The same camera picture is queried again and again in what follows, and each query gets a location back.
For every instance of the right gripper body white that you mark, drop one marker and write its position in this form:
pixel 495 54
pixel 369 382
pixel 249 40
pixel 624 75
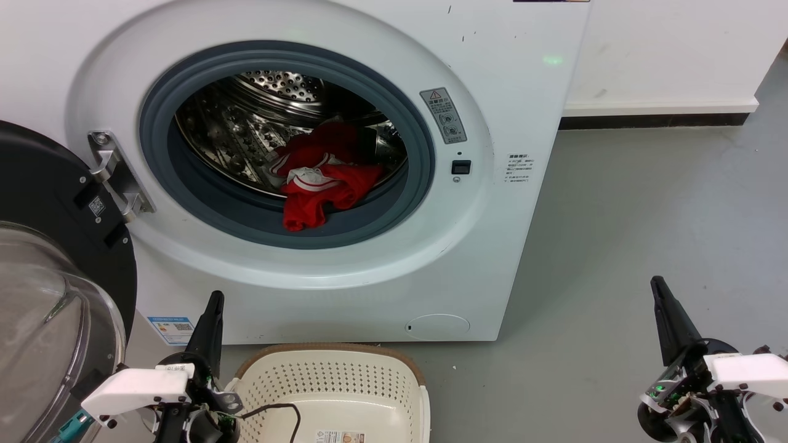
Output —
pixel 739 372

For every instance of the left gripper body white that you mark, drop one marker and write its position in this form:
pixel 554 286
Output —
pixel 138 387

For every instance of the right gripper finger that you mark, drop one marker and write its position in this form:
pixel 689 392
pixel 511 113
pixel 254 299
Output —
pixel 665 332
pixel 682 329

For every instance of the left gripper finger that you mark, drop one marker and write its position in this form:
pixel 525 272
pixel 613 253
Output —
pixel 200 335
pixel 214 338

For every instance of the red and white sports jersey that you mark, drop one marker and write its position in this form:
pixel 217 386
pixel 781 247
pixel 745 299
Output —
pixel 320 191

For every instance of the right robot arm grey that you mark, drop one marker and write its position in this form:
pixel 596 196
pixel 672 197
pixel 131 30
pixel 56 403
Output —
pixel 689 427

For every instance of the cream perforated plastic laundry basket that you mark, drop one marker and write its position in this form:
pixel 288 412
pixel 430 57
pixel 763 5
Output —
pixel 345 387

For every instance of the printed paper food label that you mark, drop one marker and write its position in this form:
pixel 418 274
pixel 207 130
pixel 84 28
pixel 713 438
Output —
pixel 340 437

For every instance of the black washer door with glass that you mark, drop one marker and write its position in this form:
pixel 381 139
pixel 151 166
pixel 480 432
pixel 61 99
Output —
pixel 43 203

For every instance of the stainless steel washing machine drum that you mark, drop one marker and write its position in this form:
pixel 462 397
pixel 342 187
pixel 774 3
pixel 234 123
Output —
pixel 246 135

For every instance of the blue and white energy label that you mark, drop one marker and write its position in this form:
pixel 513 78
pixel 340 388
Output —
pixel 172 330

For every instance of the white front-load washing machine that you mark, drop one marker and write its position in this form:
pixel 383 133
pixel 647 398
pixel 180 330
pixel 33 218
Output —
pixel 523 258

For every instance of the white QR code sticker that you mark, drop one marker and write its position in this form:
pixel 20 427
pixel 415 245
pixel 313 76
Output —
pixel 96 206

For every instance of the silver metal door hinge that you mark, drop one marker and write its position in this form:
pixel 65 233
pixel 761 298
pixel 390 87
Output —
pixel 117 175

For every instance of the grey rubber door gasket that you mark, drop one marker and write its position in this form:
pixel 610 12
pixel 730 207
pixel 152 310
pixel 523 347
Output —
pixel 381 209

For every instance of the small printed text sticker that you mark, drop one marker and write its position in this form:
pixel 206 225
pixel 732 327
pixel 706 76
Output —
pixel 519 168

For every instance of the round drain filter cover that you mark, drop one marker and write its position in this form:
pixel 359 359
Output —
pixel 438 327

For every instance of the black door latch socket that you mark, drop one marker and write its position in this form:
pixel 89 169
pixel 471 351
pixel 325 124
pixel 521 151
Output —
pixel 461 167

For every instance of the grey warning sticker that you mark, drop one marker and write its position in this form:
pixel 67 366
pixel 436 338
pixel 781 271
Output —
pixel 443 114

